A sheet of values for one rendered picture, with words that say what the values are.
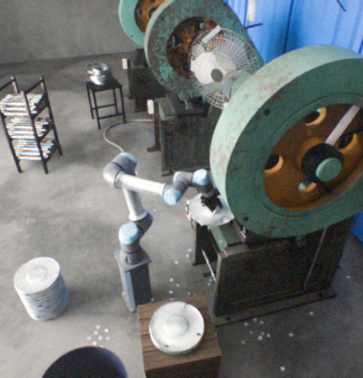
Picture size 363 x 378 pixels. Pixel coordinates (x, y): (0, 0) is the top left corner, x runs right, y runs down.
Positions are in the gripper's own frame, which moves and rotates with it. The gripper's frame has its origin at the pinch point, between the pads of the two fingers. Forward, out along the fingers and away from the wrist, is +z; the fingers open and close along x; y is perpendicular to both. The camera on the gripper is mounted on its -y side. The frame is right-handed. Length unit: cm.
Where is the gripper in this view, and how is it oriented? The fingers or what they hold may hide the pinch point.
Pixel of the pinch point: (219, 209)
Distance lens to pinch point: 191.7
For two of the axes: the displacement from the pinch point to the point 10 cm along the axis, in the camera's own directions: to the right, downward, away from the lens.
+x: 6.5, 4.4, -6.2
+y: -6.9, 6.8, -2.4
